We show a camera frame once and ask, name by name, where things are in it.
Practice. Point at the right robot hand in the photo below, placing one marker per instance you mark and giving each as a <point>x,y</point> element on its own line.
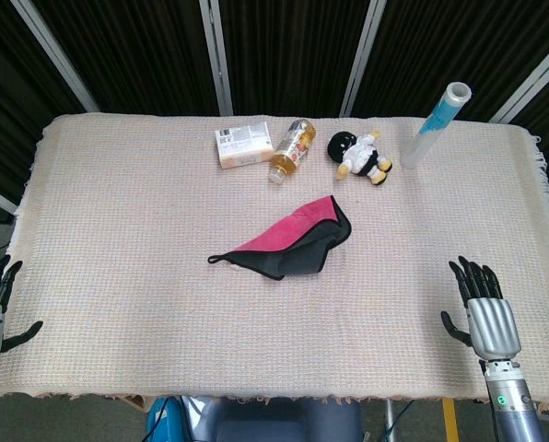
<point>493,327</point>

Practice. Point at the pink and black cloth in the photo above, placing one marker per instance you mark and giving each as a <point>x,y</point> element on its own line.
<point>297,258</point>

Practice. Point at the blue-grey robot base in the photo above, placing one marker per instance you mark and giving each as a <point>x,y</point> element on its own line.
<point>279,421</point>

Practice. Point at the silver metal table leg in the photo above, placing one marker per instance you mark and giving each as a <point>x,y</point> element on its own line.
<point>388,421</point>

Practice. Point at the beige woven tablecloth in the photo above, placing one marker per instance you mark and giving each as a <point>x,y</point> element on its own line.
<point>141,253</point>

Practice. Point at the blue plastic object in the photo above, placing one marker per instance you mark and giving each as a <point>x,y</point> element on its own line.
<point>164,423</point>

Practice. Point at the black white plush penguin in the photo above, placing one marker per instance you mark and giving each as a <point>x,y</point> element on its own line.
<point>359,154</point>

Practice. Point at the amber tea bottle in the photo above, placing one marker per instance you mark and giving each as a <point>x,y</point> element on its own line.
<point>293,149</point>

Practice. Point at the peach white tissue pack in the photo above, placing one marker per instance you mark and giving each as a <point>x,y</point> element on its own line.
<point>244,147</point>

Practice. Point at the black pleated curtain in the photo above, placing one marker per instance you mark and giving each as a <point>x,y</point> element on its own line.
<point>293,46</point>

